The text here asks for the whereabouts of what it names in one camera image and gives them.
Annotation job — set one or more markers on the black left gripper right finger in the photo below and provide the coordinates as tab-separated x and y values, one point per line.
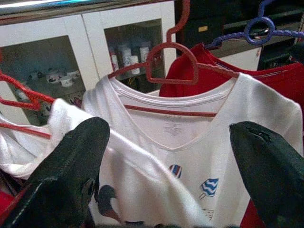
273	180

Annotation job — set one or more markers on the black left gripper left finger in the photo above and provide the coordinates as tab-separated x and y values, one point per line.
61	180

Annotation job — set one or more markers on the red plastic hanger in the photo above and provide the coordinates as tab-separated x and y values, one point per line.
33	94
173	81

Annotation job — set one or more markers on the blue plastic hanger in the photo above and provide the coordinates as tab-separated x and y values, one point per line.
287	32

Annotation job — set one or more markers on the plain white t-shirt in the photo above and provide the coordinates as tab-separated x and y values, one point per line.
64	114

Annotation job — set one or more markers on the white printed t-shirt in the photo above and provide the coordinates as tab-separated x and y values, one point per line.
190	142

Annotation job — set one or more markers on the white patterned bowl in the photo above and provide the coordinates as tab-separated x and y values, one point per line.
53	77
35	75
66	82
73	74

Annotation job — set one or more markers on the red t-shirt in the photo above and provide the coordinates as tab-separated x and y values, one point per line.
280	80

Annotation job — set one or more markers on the red and white bottle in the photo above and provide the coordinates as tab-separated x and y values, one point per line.
114	61

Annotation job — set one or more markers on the white glass-door cabinet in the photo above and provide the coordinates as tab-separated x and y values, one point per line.
90	47

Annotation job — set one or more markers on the white ceramic jar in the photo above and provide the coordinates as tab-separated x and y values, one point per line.
134	64
124	55
144	53

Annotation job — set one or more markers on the dark wooden cabinet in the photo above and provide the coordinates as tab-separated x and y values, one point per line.
209	14

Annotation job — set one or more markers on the silver clothes rail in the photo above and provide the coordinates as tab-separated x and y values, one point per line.
47	7

